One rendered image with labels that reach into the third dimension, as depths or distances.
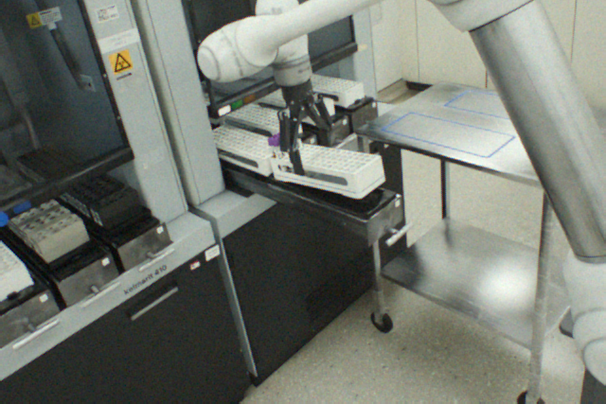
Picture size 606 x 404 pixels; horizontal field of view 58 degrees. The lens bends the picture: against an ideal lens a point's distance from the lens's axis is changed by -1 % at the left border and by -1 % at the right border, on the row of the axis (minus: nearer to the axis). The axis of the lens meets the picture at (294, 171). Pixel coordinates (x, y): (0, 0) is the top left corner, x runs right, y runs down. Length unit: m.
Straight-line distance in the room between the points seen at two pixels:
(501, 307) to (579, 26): 2.01
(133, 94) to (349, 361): 1.19
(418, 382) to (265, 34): 1.30
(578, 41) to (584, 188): 2.67
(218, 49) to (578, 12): 2.59
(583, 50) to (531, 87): 2.69
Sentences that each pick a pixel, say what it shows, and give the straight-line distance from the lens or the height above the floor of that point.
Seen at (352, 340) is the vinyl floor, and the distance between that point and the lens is 2.11.
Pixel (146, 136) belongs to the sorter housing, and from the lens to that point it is 1.43.
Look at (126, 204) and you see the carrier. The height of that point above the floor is 0.86.
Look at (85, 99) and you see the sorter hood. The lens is 1.33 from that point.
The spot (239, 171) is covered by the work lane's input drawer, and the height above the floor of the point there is 0.80.
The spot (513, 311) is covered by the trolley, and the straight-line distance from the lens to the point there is 1.82.
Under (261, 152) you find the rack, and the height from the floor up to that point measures 0.86.
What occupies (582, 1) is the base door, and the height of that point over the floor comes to 0.70.
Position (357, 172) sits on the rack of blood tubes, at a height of 0.91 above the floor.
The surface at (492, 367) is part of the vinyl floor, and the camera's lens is 2.03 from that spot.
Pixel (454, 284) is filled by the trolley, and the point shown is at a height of 0.28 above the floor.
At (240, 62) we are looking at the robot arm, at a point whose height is 1.20.
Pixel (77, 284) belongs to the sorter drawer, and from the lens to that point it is 1.36.
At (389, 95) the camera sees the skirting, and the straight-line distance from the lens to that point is 4.05.
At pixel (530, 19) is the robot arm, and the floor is 1.31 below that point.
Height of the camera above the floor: 1.51
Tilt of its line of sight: 28 degrees down
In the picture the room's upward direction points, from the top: 10 degrees counter-clockwise
